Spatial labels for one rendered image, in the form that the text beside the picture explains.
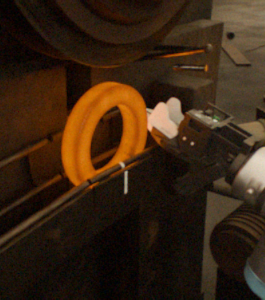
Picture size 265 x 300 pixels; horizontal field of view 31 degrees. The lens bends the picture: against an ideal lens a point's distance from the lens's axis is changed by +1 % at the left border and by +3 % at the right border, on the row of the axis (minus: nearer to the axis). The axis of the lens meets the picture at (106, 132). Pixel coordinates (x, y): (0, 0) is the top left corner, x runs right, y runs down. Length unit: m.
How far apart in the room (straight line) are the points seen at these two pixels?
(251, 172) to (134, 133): 0.20
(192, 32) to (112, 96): 0.36
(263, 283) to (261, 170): 0.18
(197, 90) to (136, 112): 0.15
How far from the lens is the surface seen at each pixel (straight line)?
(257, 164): 0.76
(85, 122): 0.70
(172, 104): 0.86
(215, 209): 2.09
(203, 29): 1.09
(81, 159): 0.72
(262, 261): 0.83
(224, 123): 0.80
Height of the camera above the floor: 1.05
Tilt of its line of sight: 22 degrees down
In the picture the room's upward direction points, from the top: straight up
